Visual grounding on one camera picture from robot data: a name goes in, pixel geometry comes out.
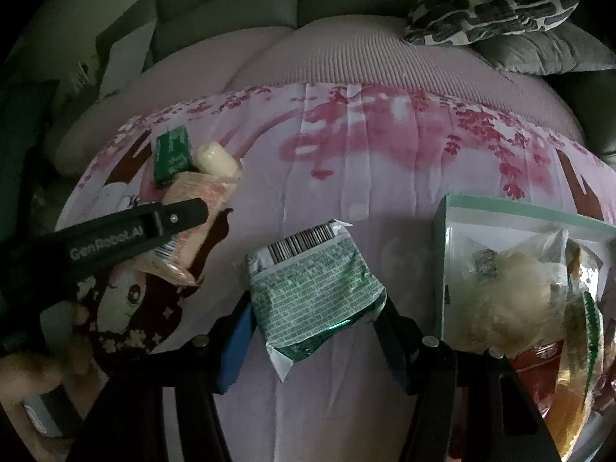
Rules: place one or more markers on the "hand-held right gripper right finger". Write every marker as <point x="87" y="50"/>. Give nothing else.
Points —
<point x="392" y="346"/>

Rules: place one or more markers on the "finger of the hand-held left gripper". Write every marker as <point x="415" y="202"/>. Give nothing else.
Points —
<point x="185" y="214"/>

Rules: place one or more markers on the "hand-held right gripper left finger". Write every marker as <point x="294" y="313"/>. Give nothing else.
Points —
<point x="236" y="346"/>

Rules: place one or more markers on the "pale pink snack packet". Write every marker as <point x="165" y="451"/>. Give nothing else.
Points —
<point x="190" y="245"/>

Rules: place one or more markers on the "green foil snack packet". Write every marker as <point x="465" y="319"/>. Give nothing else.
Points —
<point x="313" y="293"/>

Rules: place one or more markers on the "clear zip bag green strip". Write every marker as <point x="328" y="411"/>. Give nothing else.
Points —
<point x="486" y="317"/>

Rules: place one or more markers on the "person's left hand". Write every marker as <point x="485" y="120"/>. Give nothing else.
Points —
<point x="43" y="370"/>

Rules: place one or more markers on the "small dark green packet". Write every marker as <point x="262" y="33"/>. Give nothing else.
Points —
<point x="171" y="154"/>

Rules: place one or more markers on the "white cylindrical wrapped snack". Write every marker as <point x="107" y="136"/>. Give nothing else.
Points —
<point x="216" y="159"/>

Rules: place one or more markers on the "clear packet of pale buns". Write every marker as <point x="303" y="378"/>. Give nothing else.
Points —
<point x="505" y="284"/>

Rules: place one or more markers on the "pink printed blanket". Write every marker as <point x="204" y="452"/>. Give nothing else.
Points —
<point x="351" y="163"/>

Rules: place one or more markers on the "green striped snack packet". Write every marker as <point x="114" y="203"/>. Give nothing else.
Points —
<point x="591" y="337"/>

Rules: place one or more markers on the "pink ribbed cushion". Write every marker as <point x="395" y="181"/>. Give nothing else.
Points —
<point x="346" y="53"/>

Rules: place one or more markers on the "grey pillow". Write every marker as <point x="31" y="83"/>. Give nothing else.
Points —
<point x="539" y="48"/>

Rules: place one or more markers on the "black and cream patterned pillow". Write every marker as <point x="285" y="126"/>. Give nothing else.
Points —
<point x="486" y="5"/>

